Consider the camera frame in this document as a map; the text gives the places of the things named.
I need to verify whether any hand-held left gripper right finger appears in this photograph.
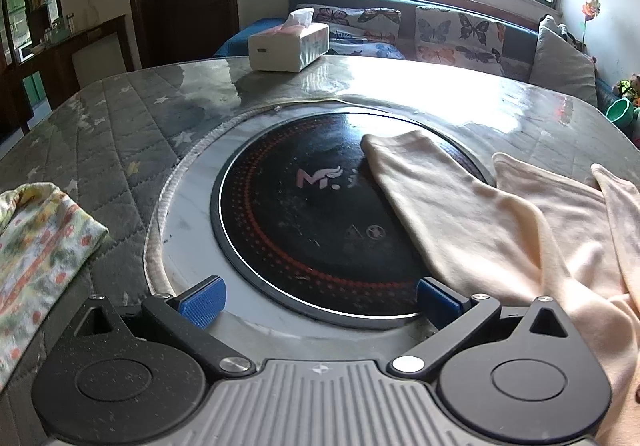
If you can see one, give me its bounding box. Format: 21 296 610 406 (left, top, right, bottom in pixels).
387 277 576 377

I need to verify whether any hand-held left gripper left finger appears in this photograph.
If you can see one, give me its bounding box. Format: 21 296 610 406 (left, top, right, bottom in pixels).
65 276 253 379

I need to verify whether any beige garment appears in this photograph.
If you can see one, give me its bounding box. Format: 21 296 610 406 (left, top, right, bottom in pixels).
360 128 640 446

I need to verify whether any floral printed shirt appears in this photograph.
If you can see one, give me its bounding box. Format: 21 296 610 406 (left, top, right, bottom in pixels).
0 182 110 392

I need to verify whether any round black induction cooktop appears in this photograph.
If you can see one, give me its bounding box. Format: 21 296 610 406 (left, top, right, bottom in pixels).
210 113 493 331

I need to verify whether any green plastic basin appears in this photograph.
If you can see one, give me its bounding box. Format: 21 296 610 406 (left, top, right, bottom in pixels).
605 98 639 129

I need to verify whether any butterfly print cushion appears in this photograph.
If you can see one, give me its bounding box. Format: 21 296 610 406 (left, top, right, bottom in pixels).
414 6 507 76
295 4 406 59

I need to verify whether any white tissue box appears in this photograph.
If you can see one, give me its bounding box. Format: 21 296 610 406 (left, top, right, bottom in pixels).
247 8 331 73

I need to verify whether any grey pillow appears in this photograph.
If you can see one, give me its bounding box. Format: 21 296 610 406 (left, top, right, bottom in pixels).
529 16 599 107

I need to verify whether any blue pillow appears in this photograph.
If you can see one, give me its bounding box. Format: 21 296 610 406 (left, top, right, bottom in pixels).
215 18 291 57

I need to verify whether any blue sofa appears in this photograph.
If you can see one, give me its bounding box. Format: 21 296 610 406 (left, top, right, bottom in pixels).
215 0 640 127

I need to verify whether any dark wooden sideboard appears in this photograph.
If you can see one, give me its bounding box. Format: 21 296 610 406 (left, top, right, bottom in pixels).
30 14 142 99

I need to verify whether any plush toy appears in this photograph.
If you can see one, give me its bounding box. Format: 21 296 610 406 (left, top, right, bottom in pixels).
615 74 640 102

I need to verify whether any dark wooden display cabinet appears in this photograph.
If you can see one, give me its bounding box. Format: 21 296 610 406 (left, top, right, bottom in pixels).
0 0 68 129

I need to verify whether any colourful pinwheel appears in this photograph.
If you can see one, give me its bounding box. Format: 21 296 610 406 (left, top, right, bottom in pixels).
580 0 602 51

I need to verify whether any grey marble ring plate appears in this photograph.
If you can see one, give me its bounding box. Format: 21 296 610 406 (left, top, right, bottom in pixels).
144 98 501 342

